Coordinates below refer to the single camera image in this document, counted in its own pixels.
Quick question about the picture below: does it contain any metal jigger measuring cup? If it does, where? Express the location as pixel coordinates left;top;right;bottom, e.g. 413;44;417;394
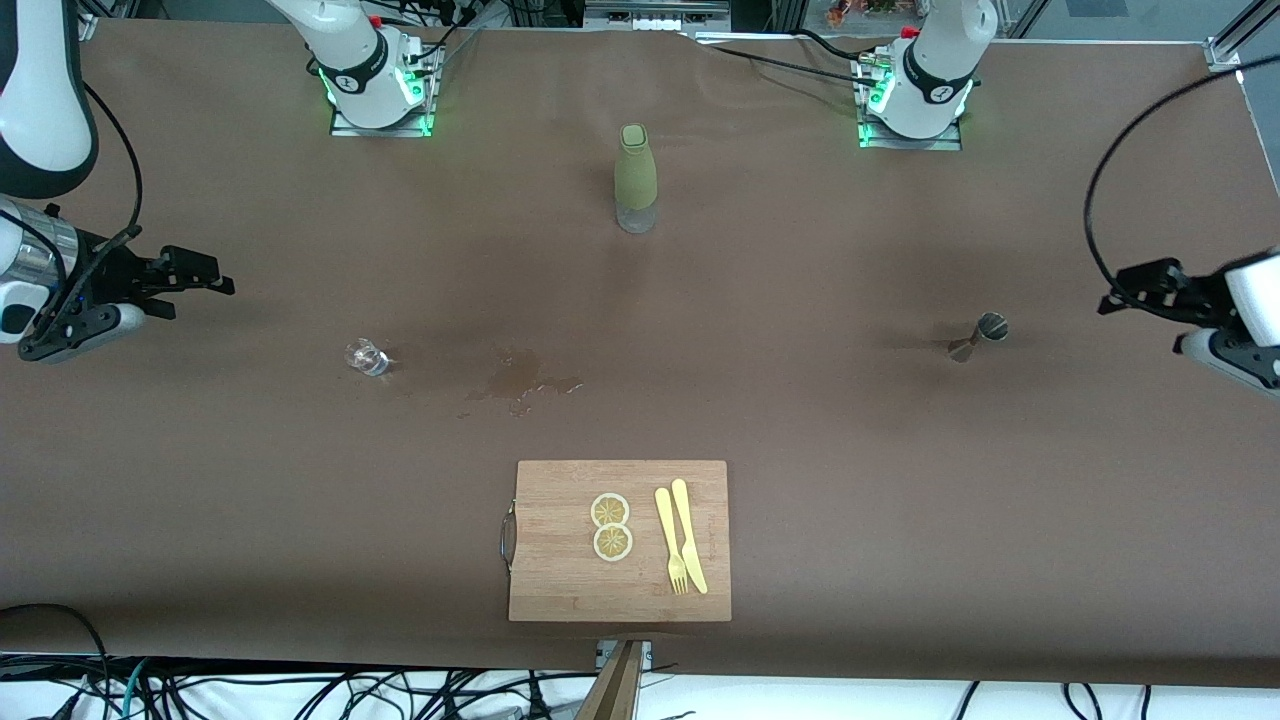
948;312;1008;363

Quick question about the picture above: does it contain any clear glass cup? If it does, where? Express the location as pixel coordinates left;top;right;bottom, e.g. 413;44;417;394
345;338;392;378

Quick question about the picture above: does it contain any brown table cover sheet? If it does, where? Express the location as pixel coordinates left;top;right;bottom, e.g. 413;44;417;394
0;20;1280;687

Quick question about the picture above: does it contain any liquid spill stain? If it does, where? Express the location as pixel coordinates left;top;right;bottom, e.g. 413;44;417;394
462;347;585;419

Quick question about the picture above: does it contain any olive green bottle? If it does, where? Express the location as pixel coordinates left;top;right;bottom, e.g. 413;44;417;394
614;123;659;235

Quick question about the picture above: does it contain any wooden cutting board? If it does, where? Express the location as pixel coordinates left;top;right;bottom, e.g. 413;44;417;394
500;460;732;623

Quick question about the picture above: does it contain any yellow plastic knife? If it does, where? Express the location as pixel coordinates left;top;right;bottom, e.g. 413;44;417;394
671;479;709;595

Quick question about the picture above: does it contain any grey power strip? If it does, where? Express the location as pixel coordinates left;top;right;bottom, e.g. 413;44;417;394
585;0;732;33

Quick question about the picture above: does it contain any yellow plastic fork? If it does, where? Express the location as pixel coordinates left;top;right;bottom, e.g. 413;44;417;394
655;487;691;596

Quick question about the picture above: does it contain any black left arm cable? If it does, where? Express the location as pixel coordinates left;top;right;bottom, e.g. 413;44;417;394
1084;55;1280;303

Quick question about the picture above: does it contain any aluminium frame corner bracket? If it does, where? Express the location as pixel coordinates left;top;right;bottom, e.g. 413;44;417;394
1204;0;1280;71

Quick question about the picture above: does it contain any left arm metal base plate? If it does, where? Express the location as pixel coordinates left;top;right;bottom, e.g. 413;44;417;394
856;50;964;152

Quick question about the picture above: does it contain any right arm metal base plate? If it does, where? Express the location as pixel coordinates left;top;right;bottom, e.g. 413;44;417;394
330;38;443;138

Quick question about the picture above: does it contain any black looped floor cable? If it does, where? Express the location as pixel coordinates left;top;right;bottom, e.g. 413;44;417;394
0;603;113;720

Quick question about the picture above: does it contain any teal floor cable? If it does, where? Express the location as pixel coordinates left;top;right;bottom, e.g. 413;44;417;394
118;658;151;720

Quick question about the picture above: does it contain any black cable on table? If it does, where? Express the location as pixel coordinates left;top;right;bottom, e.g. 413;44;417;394
695;28;883;91

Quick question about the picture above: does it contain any wooden post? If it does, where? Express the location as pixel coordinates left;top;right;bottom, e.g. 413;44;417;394
575;640;646;720

